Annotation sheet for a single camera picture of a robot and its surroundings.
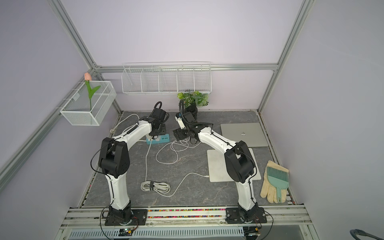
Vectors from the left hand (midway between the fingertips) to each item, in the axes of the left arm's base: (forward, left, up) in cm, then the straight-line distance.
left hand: (160, 131), depth 96 cm
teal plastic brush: (-34, -69, -8) cm, 77 cm away
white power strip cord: (+14, +39, -12) cm, 43 cm away
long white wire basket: (+30, -6, +20) cm, 37 cm away
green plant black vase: (+11, -22, +15) cm, 29 cm away
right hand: (-4, -13, +5) cm, 14 cm away
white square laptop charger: (-6, -15, +15) cm, 21 cm away
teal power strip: (-1, 0, -8) cm, 8 cm away
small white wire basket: (+5, +34, +22) cm, 41 cm away
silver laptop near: (-25, -35, -9) cm, 44 cm away
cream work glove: (-40, -61, -8) cm, 73 cm away
